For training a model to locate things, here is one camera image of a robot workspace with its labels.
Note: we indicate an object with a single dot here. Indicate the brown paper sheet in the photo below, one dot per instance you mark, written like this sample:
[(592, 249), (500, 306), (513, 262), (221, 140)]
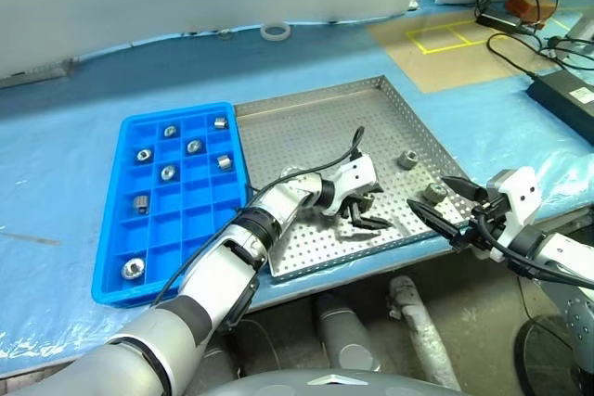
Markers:
[(464, 62)]

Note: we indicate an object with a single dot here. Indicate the blue compartment tray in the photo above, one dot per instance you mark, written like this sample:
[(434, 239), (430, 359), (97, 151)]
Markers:
[(195, 210)]

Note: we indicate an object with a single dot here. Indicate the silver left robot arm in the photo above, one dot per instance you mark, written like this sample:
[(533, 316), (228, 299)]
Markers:
[(223, 271)]

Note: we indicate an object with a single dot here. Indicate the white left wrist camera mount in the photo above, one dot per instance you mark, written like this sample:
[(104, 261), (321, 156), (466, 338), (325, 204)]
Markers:
[(357, 173)]

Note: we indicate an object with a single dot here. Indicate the grey metal bracket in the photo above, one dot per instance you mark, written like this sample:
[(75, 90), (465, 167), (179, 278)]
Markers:
[(42, 73)]

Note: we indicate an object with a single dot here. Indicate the grey rounded leg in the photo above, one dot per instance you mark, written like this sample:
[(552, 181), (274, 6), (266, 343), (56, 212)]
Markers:
[(345, 331)]

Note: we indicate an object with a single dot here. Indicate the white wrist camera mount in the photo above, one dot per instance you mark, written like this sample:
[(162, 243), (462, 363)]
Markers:
[(522, 196), (357, 173)]

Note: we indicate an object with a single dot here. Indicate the perforated steel tray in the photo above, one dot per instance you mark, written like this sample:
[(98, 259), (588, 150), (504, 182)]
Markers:
[(306, 136)]

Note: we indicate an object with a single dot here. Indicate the blue plastic table cover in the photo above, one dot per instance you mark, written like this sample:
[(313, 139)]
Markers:
[(55, 159)]

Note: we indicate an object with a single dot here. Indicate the brown box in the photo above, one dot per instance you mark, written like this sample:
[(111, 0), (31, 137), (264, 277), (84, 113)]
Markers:
[(529, 4)]

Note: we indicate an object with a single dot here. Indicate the large black power adapter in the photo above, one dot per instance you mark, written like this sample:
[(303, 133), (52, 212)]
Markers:
[(564, 92)]

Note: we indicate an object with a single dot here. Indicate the black round base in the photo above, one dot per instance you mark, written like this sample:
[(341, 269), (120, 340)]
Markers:
[(543, 359)]

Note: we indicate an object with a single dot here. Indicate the grey robot torso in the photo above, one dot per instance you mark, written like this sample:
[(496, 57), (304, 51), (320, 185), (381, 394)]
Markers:
[(325, 382)]

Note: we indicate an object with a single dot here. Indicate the small black power adapter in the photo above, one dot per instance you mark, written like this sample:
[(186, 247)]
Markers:
[(499, 21)]

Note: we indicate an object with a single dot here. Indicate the metal nut on tray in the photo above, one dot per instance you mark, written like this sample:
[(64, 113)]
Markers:
[(408, 159)]

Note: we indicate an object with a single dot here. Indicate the white table leg pipe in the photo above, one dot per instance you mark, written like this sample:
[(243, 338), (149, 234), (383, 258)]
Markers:
[(424, 335)]

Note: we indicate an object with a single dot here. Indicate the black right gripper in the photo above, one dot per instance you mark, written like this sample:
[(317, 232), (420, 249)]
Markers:
[(489, 224)]

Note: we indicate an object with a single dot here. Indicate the metal roller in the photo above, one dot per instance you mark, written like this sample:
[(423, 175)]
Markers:
[(133, 269), (221, 123), (194, 146), (435, 193), (168, 172), (367, 201), (141, 204), (224, 162), (144, 154), (170, 131)]

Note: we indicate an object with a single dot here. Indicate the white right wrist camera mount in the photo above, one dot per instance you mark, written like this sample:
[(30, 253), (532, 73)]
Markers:
[(522, 196)]

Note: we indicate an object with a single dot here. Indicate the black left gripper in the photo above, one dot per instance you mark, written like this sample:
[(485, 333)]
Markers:
[(359, 201)]

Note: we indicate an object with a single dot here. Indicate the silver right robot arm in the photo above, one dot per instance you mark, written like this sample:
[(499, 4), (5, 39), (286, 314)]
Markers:
[(564, 252)]

